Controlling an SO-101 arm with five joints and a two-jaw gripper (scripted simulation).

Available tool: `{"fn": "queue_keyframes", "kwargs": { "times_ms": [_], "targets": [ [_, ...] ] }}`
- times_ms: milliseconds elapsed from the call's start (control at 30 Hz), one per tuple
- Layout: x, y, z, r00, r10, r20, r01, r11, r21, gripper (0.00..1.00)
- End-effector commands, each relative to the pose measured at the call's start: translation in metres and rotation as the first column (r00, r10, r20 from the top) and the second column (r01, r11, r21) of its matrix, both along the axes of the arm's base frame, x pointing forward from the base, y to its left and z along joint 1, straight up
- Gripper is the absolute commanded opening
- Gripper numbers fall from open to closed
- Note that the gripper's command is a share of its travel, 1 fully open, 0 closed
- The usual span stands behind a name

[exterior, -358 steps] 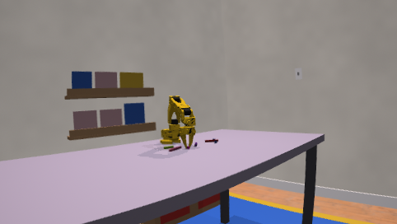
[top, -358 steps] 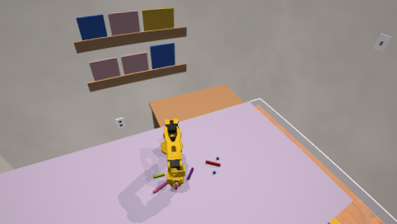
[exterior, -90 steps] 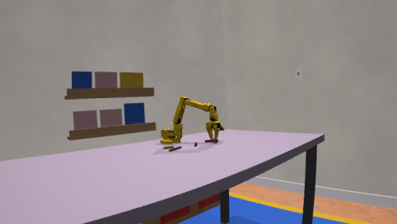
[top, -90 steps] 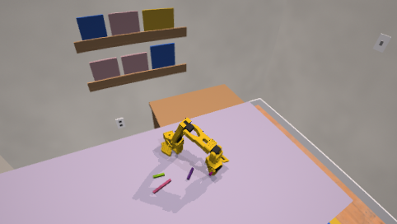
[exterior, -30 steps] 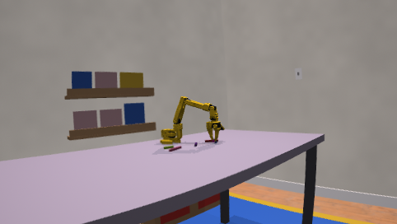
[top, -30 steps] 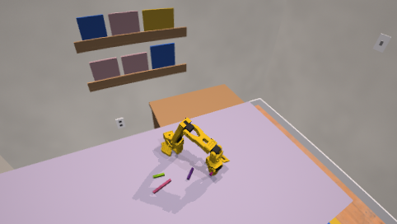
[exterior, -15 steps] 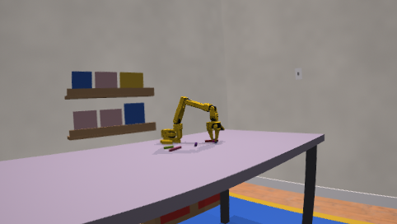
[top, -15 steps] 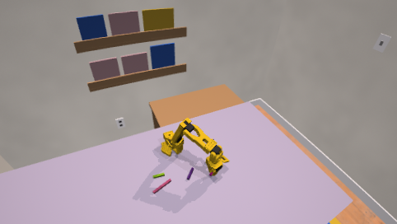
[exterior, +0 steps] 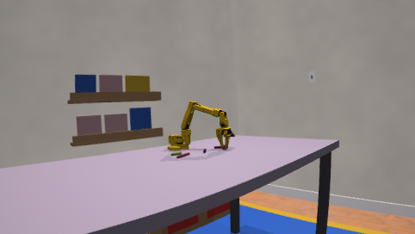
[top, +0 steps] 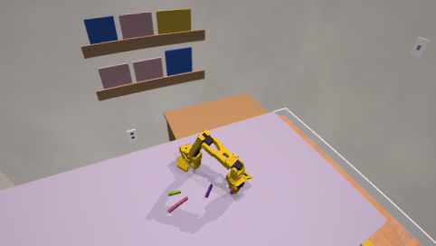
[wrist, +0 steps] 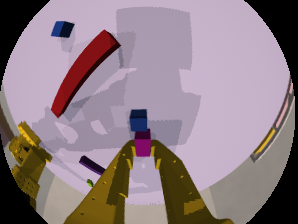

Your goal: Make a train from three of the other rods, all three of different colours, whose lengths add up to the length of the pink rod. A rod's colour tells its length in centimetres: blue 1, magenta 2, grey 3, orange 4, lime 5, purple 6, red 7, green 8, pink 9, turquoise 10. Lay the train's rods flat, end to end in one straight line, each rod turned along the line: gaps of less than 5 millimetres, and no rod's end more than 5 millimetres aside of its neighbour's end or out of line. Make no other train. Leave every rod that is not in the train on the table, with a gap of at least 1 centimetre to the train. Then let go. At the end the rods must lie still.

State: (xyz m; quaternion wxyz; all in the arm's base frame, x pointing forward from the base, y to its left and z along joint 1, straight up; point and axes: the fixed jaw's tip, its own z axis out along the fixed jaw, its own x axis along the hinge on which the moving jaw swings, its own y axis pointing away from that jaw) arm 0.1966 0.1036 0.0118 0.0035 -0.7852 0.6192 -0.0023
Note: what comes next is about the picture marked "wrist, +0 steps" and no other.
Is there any small blue cube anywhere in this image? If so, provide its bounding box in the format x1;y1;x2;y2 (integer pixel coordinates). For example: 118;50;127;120
51;21;75;38
129;109;147;131

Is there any red rod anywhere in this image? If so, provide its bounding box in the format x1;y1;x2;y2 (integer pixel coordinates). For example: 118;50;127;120
51;30;121;118

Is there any magenta rod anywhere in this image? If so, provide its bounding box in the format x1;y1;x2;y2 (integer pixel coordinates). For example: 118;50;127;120
134;128;151;157

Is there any lime green rod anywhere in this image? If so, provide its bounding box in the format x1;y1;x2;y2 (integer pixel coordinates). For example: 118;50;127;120
87;179;94;187

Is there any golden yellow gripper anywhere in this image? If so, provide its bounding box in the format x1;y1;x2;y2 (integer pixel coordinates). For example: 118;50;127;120
63;140;234;224

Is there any purple rod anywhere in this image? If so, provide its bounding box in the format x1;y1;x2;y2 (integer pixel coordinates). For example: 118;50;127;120
79;155;106;176

